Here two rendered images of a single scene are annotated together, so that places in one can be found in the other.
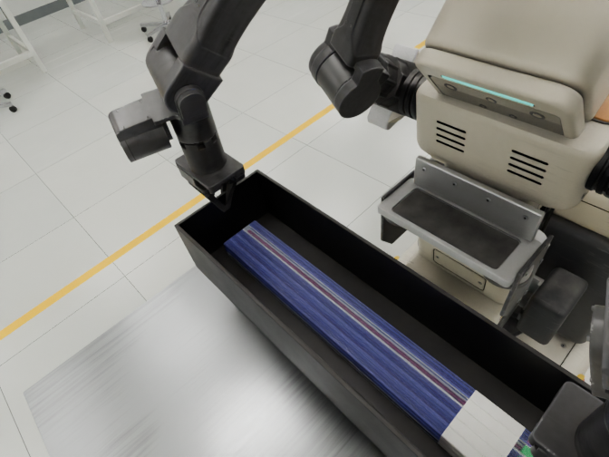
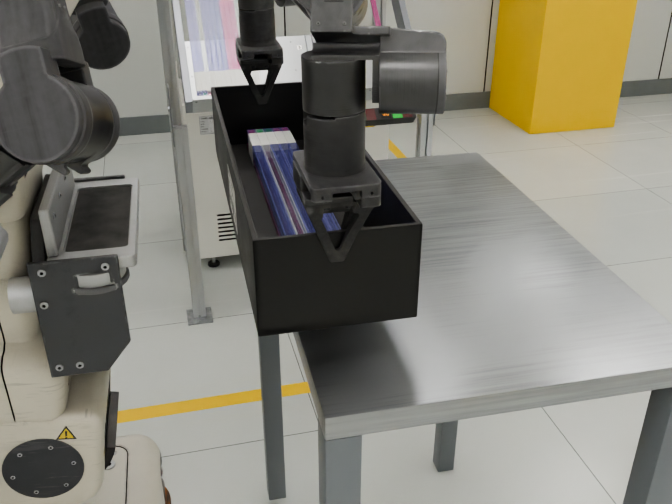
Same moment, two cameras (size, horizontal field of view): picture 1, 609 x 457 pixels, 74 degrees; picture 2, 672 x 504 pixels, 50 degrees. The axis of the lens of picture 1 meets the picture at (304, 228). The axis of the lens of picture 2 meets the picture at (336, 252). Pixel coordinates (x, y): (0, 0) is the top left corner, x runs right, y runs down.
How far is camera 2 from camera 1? 1.17 m
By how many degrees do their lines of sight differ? 102
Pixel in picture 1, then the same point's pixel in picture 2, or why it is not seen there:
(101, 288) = not seen: outside the picture
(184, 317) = (463, 346)
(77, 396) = (623, 329)
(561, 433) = (270, 47)
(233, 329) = not seen: hidden behind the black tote
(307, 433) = not seen: hidden behind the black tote
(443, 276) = (80, 377)
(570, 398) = (250, 49)
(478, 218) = (71, 209)
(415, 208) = (102, 238)
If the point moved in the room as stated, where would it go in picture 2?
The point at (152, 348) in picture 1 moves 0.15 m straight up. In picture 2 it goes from (516, 334) to (532, 220)
